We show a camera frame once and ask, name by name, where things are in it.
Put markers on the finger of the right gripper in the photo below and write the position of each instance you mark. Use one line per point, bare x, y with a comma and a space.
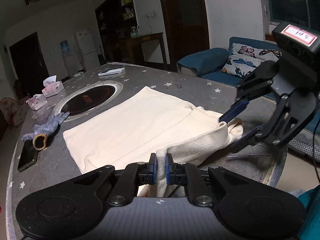
235, 109
252, 138

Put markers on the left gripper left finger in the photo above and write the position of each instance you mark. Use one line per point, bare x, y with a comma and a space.
143, 173

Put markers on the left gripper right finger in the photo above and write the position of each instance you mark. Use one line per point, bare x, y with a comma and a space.
179, 173

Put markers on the cream sweatshirt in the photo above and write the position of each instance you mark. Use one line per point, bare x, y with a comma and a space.
150, 122

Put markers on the butterfly pattern pillow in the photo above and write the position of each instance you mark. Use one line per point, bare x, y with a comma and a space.
243, 59

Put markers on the blue sofa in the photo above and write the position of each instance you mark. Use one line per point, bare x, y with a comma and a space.
209, 63

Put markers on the round induction cooktop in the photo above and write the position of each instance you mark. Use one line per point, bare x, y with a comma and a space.
88, 99

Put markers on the white remote control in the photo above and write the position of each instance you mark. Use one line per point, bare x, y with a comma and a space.
112, 72

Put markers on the blue knit work glove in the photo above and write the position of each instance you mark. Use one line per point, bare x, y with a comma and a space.
41, 133

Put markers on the black smartphone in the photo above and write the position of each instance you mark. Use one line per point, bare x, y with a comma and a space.
28, 156

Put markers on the dark wooden door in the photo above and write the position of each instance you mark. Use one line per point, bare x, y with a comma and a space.
186, 27

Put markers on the small green packet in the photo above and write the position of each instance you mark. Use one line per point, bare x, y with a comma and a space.
78, 74

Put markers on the dark wooden side table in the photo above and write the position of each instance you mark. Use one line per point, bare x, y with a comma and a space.
140, 48

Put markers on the pink tissue box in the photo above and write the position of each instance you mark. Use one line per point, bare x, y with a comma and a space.
52, 87

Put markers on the small white pink box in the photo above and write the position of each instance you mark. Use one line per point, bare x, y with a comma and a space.
37, 102

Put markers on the glass kettle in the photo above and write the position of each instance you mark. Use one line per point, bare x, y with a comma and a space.
134, 32

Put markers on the water dispenser with bottle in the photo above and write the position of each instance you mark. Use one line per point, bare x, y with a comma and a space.
69, 59

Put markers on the red dotted fabric item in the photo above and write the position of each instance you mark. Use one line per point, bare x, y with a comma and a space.
14, 111

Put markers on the white refrigerator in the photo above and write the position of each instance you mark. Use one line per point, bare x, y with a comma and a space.
87, 49

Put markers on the dark shelf cabinet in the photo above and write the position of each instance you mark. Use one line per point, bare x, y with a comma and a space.
115, 19

